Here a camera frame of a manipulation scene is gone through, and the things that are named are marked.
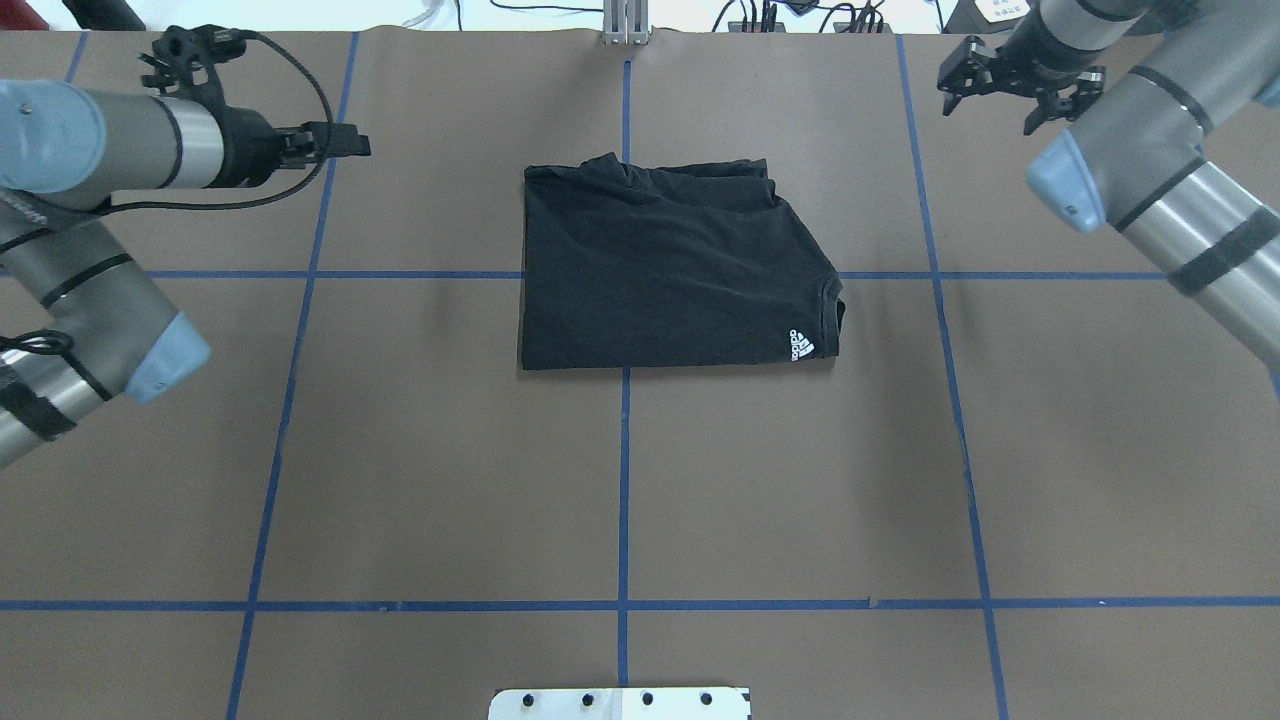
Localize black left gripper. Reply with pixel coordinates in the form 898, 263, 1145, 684
140, 26, 372, 190

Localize black printed t-shirt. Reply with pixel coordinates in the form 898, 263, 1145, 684
518, 154, 845, 372

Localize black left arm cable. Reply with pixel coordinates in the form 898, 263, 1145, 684
100, 29, 337, 213

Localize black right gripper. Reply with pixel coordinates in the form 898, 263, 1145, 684
936, 35, 1107, 136

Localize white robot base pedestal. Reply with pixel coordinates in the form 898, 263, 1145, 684
486, 685, 753, 719

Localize blue tape grid lines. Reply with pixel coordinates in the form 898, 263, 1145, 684
0, 29, 1280, 720

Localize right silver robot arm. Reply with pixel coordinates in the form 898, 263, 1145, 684
937, 1, 1279, 372

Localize brown paper table cover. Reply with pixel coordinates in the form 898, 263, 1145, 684
0, 28, 1280, 720

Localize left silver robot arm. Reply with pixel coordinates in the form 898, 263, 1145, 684
1, 26, 372, 466

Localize aluminium frame post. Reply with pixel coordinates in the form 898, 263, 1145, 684
602, 0, 652, 47

